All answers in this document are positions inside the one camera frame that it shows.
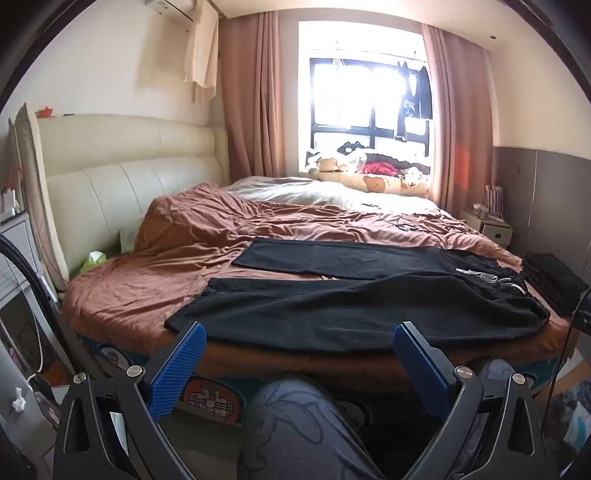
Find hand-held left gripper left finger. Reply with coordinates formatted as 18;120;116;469
52;320;208;480

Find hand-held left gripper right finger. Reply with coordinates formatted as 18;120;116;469
392;320;548;480

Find black pants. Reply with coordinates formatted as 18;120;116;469
164;237;552;356

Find cartoon print bed sheet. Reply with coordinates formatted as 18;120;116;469
78;332;578;423

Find brown blanket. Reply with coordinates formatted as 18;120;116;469
62;182;583;384

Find person's left leg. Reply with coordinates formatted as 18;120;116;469
238;376;384;480

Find green tissue pack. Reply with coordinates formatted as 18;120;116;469
81;250;108;273

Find white nightstand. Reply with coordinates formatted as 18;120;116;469
462;208;513;245

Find folded black clothes stack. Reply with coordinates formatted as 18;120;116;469
521;252;591;317

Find pink striped holder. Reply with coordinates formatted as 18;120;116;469
485;185;506;222

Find white cabinet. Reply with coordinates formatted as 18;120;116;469
0;212;61;384

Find bear print pillow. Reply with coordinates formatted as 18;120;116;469
302;168;432;198

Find cream leather headboard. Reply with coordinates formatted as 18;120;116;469
34;114;232;282

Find red cloth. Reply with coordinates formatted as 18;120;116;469
361;161;398;177

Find grey bed sheet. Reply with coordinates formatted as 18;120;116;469
228;176;448;217

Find plush toy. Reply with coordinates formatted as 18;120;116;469
305;148;342;174

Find pink curtain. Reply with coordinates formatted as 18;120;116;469
218;9;308;183
421;23;497;210

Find hanging dark clothes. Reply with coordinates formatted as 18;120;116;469
394;60;435;143

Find black framed window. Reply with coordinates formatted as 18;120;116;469
307;58;432;167

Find cream hanging cloth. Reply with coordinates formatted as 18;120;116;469
184;0;220;103

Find white air conditioner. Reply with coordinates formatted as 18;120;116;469
143;0;197;21

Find thin black cable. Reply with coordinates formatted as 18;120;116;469
362;203;467;234

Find black braided cable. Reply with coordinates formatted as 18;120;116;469
0;233;81;374

